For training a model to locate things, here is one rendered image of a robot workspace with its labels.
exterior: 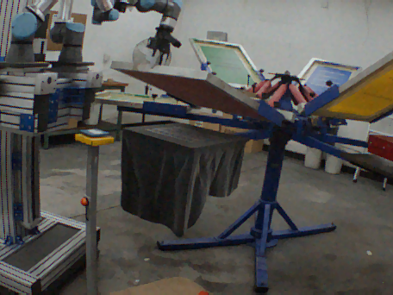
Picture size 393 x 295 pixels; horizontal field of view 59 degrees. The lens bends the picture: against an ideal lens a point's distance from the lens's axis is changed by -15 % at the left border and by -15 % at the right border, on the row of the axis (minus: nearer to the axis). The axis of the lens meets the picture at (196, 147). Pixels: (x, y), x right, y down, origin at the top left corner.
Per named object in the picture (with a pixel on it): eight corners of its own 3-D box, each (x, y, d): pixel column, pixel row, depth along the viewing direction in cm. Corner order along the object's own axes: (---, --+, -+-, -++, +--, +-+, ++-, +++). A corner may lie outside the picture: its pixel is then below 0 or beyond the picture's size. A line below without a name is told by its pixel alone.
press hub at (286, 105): (269, 254, 286) (301, 72, 258) (226, 239, 308) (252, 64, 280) (290, 240, 317) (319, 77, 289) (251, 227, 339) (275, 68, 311)
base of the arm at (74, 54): (53, 60, 205) (55, 43, 203) (65, 60, 219) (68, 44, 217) (74, 61, 202) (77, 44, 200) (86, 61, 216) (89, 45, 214)
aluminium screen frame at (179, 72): (205, 80, 157) (208, 71, 157) (109, 67, 190) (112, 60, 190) (279, 124, 221) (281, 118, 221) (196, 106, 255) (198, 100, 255)
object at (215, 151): (184, 236, 182) (196, 147, 173) (178, 234, 184) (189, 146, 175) (236, 214, 219) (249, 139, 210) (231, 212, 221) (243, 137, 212)
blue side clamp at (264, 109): (258, 113, 196) (262, 100, 196) (250, 111, 199) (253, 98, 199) (280, 127, 220) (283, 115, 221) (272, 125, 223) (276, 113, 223)
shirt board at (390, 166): (430, 188, 183) (433, 174, 182) (392, 192, 167) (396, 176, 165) (299, 135, 302) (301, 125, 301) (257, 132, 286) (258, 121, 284)
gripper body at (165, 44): (155, 53, 182) (163, 30, 182) (169, 54, 177) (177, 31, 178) (145, 47, 176) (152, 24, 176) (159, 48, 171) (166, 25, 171)
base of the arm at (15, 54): (-2, 61, 157) (1, 40, 155) (17, 61, 172) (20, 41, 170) (21, 62, 154) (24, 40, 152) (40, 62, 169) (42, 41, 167)
